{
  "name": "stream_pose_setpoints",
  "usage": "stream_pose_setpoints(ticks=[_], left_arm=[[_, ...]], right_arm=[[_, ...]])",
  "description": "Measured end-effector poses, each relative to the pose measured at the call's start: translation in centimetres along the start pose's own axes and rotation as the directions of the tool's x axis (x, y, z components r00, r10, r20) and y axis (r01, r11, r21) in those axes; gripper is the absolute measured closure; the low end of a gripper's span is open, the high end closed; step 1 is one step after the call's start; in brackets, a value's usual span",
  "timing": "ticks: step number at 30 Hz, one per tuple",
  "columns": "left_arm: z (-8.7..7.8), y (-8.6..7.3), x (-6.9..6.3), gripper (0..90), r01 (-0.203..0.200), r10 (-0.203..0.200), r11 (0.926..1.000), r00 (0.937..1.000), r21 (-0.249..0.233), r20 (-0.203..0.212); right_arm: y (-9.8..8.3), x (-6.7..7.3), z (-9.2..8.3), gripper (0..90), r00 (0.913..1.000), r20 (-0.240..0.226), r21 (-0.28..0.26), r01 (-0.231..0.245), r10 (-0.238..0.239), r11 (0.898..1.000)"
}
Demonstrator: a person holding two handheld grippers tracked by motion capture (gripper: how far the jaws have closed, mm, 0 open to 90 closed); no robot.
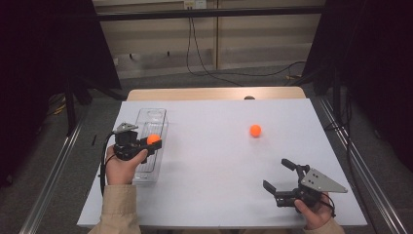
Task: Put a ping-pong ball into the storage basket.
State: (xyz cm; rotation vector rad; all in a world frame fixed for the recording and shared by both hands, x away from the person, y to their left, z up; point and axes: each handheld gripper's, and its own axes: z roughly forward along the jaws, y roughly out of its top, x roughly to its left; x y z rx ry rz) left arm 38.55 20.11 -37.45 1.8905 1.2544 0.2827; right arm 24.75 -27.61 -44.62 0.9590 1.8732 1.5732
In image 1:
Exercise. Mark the wooden table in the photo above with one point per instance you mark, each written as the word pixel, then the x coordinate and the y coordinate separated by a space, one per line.
pixel 195 93

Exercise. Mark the small black floor object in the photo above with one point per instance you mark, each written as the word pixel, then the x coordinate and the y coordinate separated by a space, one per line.
pixel 94 140

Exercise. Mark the clear plastic container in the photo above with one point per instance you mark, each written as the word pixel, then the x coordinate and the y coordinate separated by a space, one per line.
pixel 152 117

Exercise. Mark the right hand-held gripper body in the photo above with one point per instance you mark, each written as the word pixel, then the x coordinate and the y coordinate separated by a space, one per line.
pixel 319 182

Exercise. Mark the person's left hand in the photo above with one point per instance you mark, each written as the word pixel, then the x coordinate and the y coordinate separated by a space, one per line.
pixel 121 170

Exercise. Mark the white wall outlet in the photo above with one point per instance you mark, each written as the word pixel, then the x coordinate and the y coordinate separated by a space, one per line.
pixel 195 4

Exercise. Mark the dark curtain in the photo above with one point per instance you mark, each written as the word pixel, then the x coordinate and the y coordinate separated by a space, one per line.
pixel 39 48
pixel 383 48

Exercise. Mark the white board sheet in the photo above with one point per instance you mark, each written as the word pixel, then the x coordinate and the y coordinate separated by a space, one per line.
pixel 211 201

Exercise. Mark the small dark round object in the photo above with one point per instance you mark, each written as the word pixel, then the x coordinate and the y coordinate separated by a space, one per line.
pixel 249 97

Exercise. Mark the black horizontal bar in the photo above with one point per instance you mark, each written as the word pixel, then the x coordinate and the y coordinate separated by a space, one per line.
pixel 195 13

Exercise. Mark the black metal stand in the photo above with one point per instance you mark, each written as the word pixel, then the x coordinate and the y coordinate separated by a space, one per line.
pixel 337 97
pixel 69 110

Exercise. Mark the metal floor rail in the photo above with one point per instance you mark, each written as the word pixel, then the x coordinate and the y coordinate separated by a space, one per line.
pixel 358 162
pixel 48 187

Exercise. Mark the orange ball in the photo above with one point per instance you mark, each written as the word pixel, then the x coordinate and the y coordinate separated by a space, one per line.
pixel 255 130
pixel 153 139

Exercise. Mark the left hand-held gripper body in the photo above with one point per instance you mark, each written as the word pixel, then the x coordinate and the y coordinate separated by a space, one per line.
pixel 126 143

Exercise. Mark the person's right hand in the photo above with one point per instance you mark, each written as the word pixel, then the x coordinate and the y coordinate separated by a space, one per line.
pixel 313 216

